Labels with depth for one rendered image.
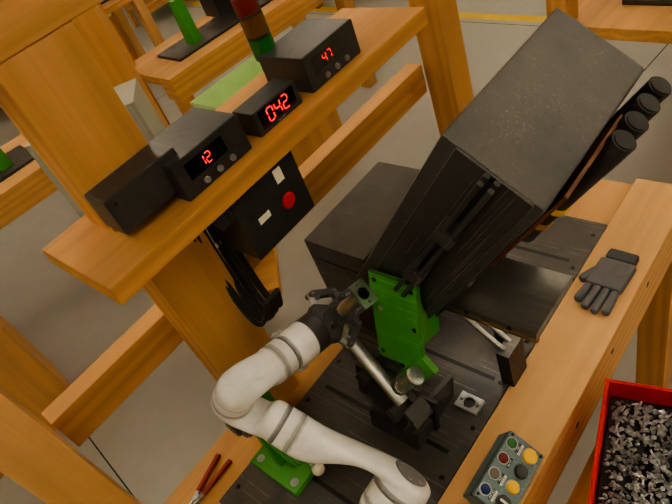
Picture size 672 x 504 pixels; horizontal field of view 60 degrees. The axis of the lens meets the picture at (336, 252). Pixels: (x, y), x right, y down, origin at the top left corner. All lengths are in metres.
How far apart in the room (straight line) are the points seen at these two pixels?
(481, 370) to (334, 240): 0.45
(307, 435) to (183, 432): 1.88
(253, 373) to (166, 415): 1.98
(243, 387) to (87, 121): 0.49
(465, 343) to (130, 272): 0.82
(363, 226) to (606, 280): 0.59
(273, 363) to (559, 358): 0.67
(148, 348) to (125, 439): 1.73
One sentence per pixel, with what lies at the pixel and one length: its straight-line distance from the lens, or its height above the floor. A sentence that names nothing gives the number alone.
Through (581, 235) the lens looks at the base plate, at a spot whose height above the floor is 0.90.
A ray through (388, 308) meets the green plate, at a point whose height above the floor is 1.20.
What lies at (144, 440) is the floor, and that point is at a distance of 2.93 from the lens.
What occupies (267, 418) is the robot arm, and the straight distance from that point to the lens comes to 0.98.
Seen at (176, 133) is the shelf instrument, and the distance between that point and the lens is 1.09.
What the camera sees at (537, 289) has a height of 1.13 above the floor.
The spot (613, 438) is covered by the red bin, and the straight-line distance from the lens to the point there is 1.33.
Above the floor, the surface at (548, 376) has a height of 0.90.
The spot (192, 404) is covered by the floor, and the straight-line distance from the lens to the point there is 2.90.
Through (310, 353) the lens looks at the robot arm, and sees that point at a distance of 1.05.
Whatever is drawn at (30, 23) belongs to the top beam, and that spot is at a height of 1.87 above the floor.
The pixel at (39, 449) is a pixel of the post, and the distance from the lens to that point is 1.17.
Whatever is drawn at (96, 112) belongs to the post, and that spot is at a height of 1.72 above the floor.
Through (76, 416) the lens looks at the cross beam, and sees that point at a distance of 1.28.
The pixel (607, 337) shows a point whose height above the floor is 0.90.
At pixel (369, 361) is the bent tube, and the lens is 1.25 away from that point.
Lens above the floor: 2.04
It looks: 40 degrees down
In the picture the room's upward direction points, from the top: 24 degrees counter-clockwise
